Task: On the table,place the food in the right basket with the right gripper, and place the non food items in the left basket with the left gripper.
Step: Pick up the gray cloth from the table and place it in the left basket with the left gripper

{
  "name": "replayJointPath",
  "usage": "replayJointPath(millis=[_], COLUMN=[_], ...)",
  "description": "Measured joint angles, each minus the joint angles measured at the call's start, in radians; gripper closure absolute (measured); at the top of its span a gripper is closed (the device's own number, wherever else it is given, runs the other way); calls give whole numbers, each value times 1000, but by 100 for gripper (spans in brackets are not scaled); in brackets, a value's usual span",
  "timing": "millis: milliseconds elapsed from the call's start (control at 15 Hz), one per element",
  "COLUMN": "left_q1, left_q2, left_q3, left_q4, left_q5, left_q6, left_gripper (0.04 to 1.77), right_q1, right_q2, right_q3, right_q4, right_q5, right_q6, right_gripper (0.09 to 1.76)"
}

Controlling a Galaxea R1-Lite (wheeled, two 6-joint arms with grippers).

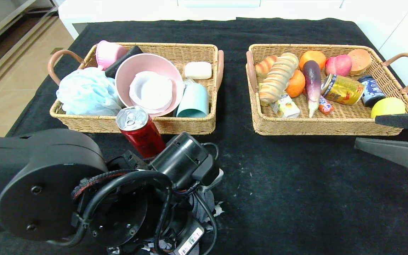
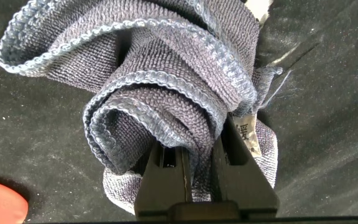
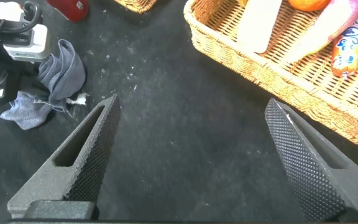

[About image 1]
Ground pink bowl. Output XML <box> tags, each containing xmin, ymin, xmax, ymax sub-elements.
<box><xmin>115</xmin><ymin>54</ymin><xmax>185</xmax><ymax>117</ymax></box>

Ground long striped bread roll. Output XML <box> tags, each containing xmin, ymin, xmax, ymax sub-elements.
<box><xmin>258</xmin><ymin>53</ymin><xmax>299</xmax><ymax>104</ymax></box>

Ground grey metal rail frame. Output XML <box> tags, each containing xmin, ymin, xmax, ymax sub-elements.
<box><xmin>0</xmin><ymin>0</ymin><xmax>59</xmax><ymax>53</ymax></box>

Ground purple eggplant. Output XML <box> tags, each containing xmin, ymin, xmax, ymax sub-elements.
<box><xmin>302</xmin><ymin>60</ymin><xmax>322</xmax><ymax>118</ymax></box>

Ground yellow lemon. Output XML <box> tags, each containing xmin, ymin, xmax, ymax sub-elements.
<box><xmin>371</xmin><ymin>97</ymin><xmax>406</xmax><ymax>119</ymax></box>

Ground wicker basket brown handles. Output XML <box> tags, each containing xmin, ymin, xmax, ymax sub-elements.
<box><xmin>246</xmin><ymin>44</ymin><xmax>408</xmax><ymax>136</ymax></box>
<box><xmin>49</xmin><ymin>43</ymin><xmax>224</xmax><ymax>136</ymax></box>

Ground white dish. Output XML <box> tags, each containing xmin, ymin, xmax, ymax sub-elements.
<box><xmin>130</xmin><ymin>72</ymin><xmax>173</xmax><ymax>114</ymax></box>

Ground teal plastic cup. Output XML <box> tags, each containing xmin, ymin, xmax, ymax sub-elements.
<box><xmin>176</xmin><ymin>83</ymin><xmax>209</xmax><ymax>118</ymax></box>

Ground black tube bottle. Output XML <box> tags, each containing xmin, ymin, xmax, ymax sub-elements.
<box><xmin>106</xmin><ymin>46</ymin><xmax>143</xmax><ymax>79</ymax></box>

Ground yellow drink can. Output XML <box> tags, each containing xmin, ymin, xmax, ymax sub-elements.
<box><xmin>322</xmin><ymin>74</ymin><xmax>366</xmax><ymax>106</ymax></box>

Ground round brown bun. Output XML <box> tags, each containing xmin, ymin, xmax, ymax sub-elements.
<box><xmin>347</xmin><ymin>49</ymin><xmax>372</xmax><ymax>76</ymax></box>

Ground white soap bar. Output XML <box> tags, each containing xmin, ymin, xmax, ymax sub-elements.
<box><xmin>185</xmin><ymin>62</ymin><xmax>213</xmax><ymax>80</ymax></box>

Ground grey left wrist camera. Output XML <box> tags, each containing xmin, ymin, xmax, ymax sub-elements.
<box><xmin>204</xmin><ymin>168</ymin><xmax>225</xmax><ymax>190</ymax></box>

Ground pink ribbed cup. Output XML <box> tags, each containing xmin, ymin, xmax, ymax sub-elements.
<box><xmin>96</xmin><ymin>41</ymin><xmax>128</xmax><ymax>71</ymax></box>

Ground light blue bath pouf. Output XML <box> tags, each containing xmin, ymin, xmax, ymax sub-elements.
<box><xmin>57</xmin><ymin>68</ymin><xmax>123</xmax><ymax>117</ymax></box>

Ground white low cabinet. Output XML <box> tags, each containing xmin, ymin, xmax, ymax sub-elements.
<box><xmin>58</xmin><ymin>0</ymin><xmax>408</xmax><ymax>50</ymax></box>

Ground small juice carton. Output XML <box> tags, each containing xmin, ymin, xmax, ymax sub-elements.
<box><xmin>271</xmin><ymin>93</ymin><xmax>300</xmax><ymax>119</ymax></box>

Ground orange fruit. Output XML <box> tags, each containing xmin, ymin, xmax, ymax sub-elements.
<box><xmin>285</xmin><ymin>70</ymin><xmax>306</xmax><ymax>98</ymax></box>
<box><xmin>300</xmin><ymin>51</ymin><xmax>327</xmax><ymax>70</ymax></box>

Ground croissant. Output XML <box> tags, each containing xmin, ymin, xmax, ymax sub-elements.
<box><xmin>255</xmin><ymin>56</ymin><xmax>279</xmax><ymax>79</ymax></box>

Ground red peach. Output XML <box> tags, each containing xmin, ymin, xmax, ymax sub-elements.
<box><xmin>325</xmin><ymin>55</ymin><xmax>352</xmax><ymax>77</ymax></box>

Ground red soda can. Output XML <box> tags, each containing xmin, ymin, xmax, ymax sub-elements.
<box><xmin>116</xmin><ymin>106</ymin><xmax>166</xmax><ymax>159</ymax></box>

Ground dark blue tin can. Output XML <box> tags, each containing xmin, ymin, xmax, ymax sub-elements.
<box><xmin>359</xmin><ymin>75</ymin><xmax>386</xmax><ymax>107</ymax></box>

